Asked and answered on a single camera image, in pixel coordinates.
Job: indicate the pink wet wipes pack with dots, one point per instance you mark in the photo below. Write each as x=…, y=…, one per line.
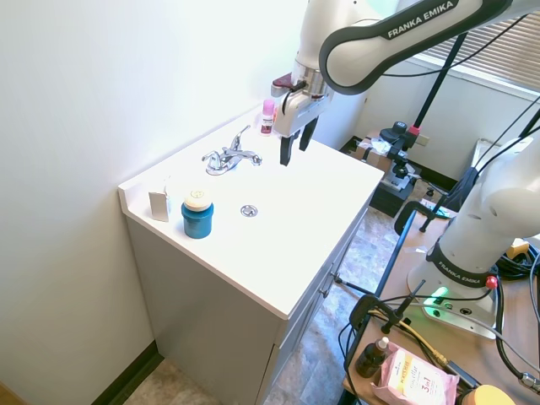
x=415, y=377

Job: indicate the chrome sink drain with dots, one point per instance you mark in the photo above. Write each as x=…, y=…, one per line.
x=249, y=211

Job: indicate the dark red wrist camera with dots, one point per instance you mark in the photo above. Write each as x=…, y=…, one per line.
x=282, y=85

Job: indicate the white Franka Panda arm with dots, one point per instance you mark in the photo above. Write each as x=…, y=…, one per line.
x=476, y=219

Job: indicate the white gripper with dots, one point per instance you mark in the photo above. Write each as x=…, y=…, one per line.
x=295, y=115

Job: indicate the black C-clamp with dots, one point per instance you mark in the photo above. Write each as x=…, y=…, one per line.
x=371, y=311
x=405, y=213

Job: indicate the grey vanity cabinet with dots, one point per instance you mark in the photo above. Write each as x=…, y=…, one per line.
x=236, y=320

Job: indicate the black camera stand pole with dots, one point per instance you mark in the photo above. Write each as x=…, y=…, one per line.
x=439, y=80

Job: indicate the black equipment case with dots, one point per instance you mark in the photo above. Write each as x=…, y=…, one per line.
x=390, y=192

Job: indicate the cardboard box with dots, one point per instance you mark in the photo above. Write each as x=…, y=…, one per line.
x=369, y=149

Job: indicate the dark brown dropper bottle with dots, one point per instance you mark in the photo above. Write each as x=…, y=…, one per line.
x=371, y=355

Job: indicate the small white card box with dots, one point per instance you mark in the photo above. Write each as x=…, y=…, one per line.
x=159, y=203

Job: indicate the white vanity sink top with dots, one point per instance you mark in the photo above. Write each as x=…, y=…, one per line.
x=270, y=219

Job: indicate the black exterior camera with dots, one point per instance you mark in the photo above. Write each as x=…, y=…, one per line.
x=398, y=139

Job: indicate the orange round object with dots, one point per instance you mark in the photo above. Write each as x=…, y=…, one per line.
x=485, y=395

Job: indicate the blue jar with cream lid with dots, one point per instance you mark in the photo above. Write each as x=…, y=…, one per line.
x=197, y=216

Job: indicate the pink-capped small bottle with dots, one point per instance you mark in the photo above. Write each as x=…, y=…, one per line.
x=267, y=118

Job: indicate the red emergency stop button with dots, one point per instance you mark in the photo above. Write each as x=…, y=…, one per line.
x=490, y=282

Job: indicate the window blinds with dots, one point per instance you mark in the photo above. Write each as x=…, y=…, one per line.
x=485, y=38

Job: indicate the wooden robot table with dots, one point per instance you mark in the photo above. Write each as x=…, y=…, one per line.
x=439, y=320

